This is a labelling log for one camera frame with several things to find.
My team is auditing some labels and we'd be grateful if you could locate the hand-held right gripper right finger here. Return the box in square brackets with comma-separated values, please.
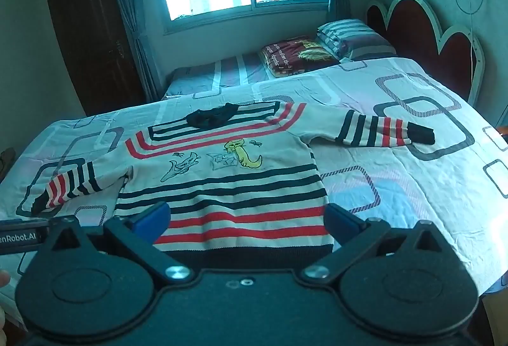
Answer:
[300, 203, 463, 287]

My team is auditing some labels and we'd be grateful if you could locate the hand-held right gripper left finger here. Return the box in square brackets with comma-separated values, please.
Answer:
[26, 202, 196, 285]

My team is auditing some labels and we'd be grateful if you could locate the striped knit sweater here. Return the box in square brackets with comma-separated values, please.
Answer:
[18, 101, 436, 263]

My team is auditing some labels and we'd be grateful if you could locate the bed with patterned white sheet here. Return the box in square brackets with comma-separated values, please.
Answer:
[0, 57, 508, 331]

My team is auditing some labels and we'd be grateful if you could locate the low bed with striped sheet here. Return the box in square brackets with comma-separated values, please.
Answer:
[161, 51, 342, 101]

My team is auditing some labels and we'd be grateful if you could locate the maroon printed pillow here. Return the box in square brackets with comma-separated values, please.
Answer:
[261, 37, 342, 79]

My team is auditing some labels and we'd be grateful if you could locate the striped pillow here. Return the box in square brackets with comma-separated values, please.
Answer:
[317, 18, 398, 62]

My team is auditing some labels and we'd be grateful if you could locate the dark wooden door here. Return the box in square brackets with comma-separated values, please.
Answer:
[42, 0, 147, 116]

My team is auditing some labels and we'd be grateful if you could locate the scalloped wooden headboard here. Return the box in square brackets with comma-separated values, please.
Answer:
[365, 0, 487, 106]

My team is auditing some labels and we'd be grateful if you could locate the hanging wall cable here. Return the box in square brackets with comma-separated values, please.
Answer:
[454, 0, 487, 93]

